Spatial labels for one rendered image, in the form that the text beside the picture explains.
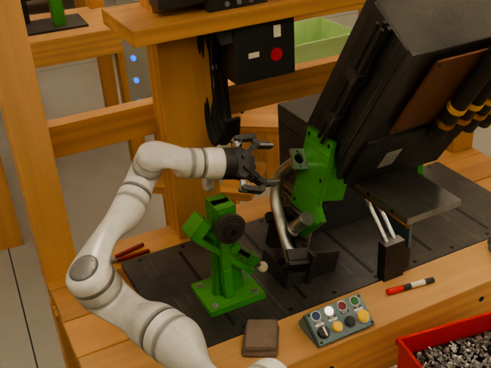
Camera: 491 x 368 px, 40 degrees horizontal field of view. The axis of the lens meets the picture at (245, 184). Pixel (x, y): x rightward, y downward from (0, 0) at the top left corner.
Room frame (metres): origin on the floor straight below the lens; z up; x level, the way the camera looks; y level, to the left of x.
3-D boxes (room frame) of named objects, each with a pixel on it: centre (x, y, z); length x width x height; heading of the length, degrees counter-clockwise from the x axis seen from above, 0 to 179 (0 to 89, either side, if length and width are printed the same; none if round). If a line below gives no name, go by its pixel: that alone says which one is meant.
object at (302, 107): (1.70, -0.27, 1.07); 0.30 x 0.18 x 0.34; 115
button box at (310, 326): (1.18, -0.19, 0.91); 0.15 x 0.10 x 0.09; 115
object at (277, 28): (1.67, -0.05, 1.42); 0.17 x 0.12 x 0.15; 115
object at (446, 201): (1.48, -0.35, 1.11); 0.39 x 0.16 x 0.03; 25
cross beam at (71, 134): (1.87, -0.08, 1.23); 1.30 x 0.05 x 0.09; 115
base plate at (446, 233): (1.53, -0.23, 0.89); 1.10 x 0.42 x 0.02; 115
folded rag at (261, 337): (1.14, -0.01, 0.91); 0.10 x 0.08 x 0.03; 173
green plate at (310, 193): (1.44, -0.19, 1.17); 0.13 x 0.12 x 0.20; 115
